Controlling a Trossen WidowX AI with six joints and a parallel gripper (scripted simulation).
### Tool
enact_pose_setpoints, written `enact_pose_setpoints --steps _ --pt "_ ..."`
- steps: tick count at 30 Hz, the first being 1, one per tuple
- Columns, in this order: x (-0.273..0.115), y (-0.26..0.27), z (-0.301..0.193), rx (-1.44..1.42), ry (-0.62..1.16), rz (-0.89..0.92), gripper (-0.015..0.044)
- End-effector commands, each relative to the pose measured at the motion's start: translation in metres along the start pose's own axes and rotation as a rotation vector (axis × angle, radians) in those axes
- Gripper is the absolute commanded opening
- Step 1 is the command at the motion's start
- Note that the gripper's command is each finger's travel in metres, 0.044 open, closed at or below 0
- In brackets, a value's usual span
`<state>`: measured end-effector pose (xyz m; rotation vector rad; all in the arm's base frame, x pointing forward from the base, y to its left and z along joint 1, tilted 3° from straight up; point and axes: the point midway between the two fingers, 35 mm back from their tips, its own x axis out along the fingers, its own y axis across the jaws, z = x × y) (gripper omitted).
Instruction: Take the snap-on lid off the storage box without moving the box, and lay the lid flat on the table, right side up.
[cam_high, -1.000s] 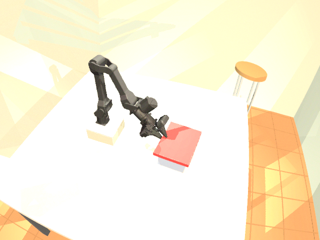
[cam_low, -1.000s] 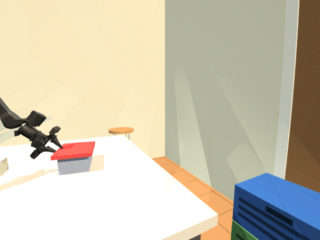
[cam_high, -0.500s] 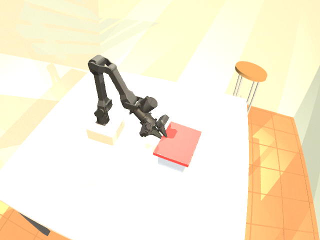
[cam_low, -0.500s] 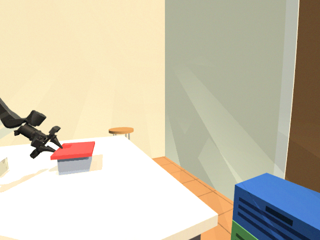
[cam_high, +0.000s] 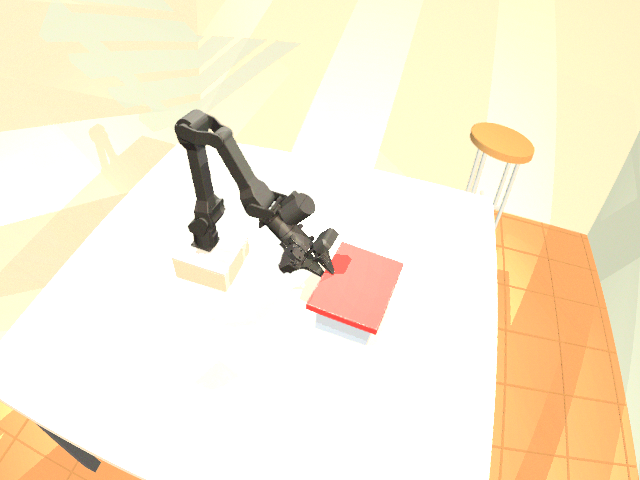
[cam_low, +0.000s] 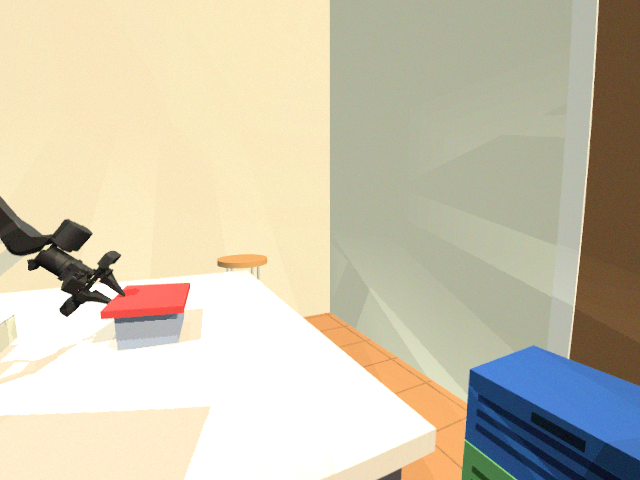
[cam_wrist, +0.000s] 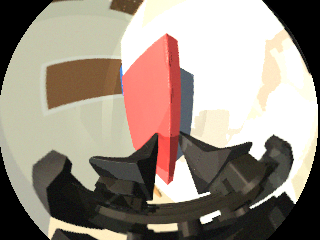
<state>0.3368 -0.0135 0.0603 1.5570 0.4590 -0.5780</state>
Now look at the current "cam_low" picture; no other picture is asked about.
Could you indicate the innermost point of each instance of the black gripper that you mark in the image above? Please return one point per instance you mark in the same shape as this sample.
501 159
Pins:
84 295

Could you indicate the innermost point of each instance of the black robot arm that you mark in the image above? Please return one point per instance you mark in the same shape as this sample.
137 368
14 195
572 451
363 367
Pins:
21 239

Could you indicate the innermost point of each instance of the red translucent box lid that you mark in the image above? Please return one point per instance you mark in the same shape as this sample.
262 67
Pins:
147 300

